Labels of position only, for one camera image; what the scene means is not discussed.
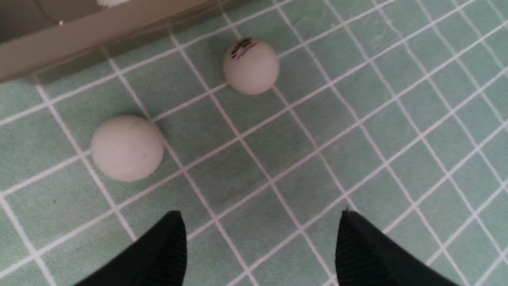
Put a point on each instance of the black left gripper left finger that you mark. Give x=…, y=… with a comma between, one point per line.
x=158, y=258

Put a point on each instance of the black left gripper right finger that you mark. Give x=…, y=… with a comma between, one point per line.
x=365, y=256

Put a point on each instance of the white ping-pong ball plain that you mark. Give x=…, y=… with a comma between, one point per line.
x=127, y=148

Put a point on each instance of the white ping-pong ball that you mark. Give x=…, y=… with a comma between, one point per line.
x=104, y=4
x=251, y=66

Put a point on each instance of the green checked tablecloth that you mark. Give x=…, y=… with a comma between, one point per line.
x=394, y=108

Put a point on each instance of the olive plastic storage bin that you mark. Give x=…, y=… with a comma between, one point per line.
x=37, y=34

